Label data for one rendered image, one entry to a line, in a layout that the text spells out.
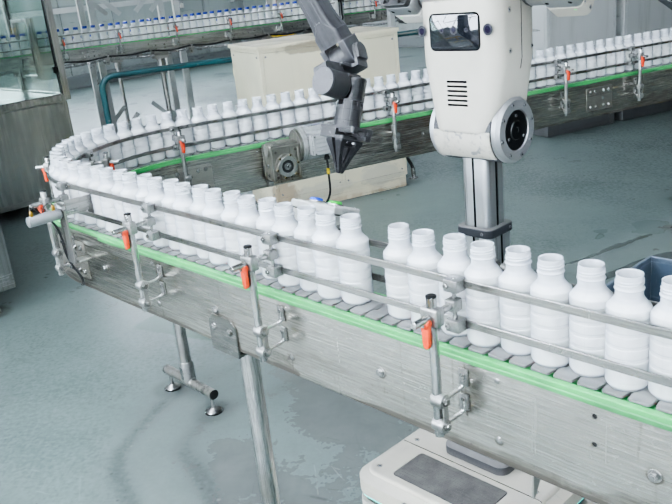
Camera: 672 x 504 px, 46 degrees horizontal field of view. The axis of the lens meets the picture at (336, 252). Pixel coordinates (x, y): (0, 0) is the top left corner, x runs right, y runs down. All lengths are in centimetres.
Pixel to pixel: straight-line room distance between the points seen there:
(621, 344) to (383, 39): 490
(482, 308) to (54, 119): 574
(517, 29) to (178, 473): 186
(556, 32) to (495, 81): 556
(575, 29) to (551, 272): 646
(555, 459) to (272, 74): 453
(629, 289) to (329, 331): 60
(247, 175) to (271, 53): 250
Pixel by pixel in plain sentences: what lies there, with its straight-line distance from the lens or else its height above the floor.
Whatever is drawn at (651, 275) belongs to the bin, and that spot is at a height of 91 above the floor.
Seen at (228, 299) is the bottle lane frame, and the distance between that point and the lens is 172.
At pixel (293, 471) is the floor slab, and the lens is 280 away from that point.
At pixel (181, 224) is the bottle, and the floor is 108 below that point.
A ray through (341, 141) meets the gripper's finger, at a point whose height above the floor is 125.
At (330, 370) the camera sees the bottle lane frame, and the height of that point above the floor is 87.
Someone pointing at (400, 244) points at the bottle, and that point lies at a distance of 134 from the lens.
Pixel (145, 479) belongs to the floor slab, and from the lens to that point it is 292.
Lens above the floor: 158
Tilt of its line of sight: 19 degrees down
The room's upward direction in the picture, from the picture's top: 6 degrees counter-clockwise
